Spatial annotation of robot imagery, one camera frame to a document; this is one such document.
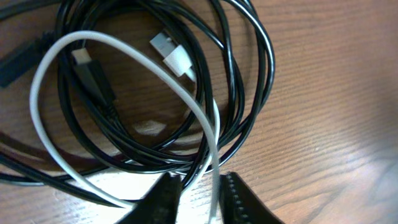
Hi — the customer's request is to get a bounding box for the white USB cable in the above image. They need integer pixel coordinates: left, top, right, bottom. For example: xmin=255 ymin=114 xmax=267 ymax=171
xmin=29 ymin=30 xmax=221 ymax=224

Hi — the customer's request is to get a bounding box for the black USB cable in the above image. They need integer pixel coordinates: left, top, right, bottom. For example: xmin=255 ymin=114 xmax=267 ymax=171
xmin=0 ymin=0 xmax=276 ymax=208

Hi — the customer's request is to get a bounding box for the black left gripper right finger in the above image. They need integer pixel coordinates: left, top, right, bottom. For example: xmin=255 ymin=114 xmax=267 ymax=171
xmin=219 ymin=172 xmax=283 ymax=224

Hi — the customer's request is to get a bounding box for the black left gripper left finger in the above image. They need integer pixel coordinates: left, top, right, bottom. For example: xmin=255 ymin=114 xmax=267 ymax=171
xmin=116 ymin=173 xmax=182 ymax=224

